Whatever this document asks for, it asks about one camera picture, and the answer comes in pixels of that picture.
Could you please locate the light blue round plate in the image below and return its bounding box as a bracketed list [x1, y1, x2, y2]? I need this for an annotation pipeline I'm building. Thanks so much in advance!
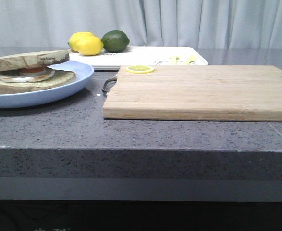
[0, 61, 94, 108]

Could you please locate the bread slice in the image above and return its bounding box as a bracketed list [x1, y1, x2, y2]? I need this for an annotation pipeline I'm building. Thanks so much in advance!
[0, 50, 70, 72]
[0, 70, 76, 94]

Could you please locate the fried egg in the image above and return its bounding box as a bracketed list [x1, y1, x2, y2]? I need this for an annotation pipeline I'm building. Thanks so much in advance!
[0, 67, 55, 83]

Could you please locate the white rectangular tray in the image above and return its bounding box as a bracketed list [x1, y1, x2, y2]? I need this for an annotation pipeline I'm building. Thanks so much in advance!
[68, 46, 208, 70]

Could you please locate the lemon slice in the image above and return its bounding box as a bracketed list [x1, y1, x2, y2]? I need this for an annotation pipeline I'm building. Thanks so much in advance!
[125, 65, 155, 74]

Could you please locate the green lime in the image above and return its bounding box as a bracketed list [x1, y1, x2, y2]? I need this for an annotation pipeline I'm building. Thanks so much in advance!
[101, 30, 130, 53]

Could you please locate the front yellow lemon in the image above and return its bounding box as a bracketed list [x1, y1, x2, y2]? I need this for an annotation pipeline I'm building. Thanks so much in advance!
[75, 36, 103, 56]

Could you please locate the yellow lemon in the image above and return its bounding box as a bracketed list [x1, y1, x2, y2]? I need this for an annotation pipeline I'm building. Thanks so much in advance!
[75, 36, 103, 56]
[67, 31, 94, 51]

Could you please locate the wooden cutting board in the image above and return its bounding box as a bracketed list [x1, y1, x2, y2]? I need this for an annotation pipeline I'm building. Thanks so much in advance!
[102, 65, 282, 122]

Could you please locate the rear yellow lemon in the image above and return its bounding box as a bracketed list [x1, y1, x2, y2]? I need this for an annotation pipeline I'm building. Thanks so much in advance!
[67, 31, 94, 51]

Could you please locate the white curtain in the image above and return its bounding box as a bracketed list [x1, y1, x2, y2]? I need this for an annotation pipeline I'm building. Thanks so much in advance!
[0, 0, 282, 49]

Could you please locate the metal cutting board handle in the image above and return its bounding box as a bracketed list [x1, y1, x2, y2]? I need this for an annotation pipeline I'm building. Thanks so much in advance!
[101, 75, 118, 94]

